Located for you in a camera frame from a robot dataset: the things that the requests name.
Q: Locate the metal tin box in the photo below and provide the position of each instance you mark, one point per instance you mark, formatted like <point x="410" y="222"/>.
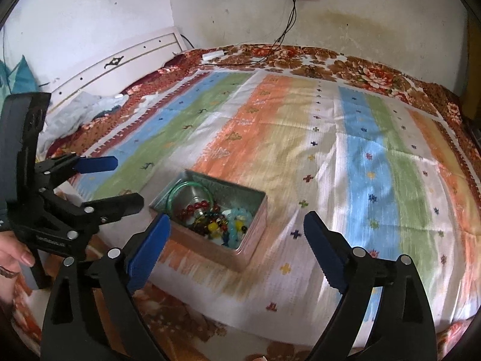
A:
<point x="210" y="250"/>

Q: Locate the grey crumpled clothes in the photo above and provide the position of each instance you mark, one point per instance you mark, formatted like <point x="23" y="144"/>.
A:
<point x="75" y="116"/>

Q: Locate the striped pastel blanket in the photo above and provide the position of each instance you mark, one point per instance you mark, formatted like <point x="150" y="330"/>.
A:
<point x="375" y="180"/>

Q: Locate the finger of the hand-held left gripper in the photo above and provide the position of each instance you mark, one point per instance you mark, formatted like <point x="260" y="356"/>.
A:
<point x="120" y="205"/>
<point x="97" y="164"/>

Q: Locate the person's left hand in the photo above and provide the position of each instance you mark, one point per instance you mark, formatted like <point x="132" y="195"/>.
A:
<point x="13" y="252"/>

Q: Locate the teal cloth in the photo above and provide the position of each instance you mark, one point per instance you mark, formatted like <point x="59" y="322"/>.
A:
<point x="20" y="77"/>

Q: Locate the white bed headboard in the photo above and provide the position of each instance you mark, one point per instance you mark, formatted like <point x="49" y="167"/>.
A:
<point x="112" y="71"/>

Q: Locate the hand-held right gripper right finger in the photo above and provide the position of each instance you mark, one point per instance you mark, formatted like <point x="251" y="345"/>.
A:
<point x="323" y="248"/>

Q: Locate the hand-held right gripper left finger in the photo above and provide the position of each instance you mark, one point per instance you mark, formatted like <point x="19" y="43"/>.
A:
<point x="150" y="248"/>

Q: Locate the green bangle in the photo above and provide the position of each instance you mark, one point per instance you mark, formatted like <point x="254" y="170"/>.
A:
<point x="170" y="197"/>

